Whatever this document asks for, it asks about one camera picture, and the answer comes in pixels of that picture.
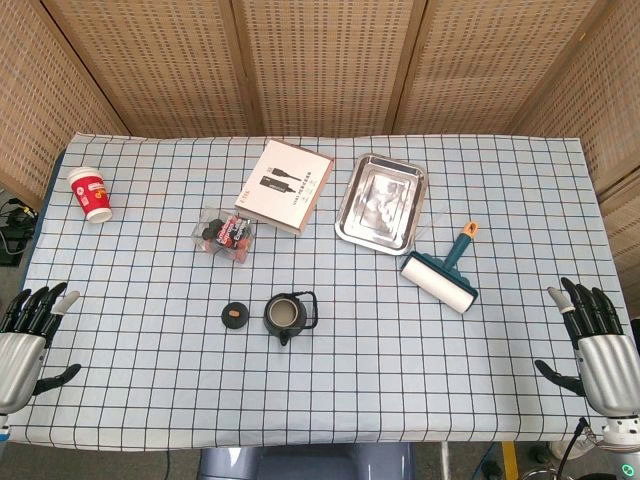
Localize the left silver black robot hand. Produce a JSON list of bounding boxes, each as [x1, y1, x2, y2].
[[0, 282, 82, 415]]

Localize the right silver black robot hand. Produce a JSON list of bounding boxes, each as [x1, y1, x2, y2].
[[534, 277, 640, 419]]

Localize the black teapot lid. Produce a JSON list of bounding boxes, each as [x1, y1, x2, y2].
[[221, 301, 249, 330]]

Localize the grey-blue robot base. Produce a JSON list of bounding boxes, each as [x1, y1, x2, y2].
[[197, 442, 416, 480]]

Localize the black cast iron teapot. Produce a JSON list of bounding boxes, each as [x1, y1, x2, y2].
[[263, 290, 320, 348]]

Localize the red white paper cup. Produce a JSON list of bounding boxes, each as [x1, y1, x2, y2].
[[67, 166, 114, 223]]

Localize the teal lint roller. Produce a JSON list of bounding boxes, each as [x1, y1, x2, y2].
[[398, 221, 480, 316]]

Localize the stainless steel rectangular tray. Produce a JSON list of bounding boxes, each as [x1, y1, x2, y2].
[[334, 152, 430, 257]]

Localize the blue checked tablecloth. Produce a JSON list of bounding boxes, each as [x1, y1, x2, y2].
[[0, 132, 640, 447]]

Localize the woven wooden folding screen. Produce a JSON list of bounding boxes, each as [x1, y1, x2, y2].
[[0, 0, 640, 321]]

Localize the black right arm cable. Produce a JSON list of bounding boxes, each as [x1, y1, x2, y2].
[[556, 416, 592, 480]]

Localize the black floor cables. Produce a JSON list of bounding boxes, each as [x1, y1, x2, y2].
[[0, 197, 39, 267]]

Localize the blue floor cable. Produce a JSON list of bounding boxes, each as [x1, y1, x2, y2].
[[477, 441, 502, 480]]

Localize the white cable product box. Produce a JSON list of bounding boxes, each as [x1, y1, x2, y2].
[[233, 139, 335, 236]]

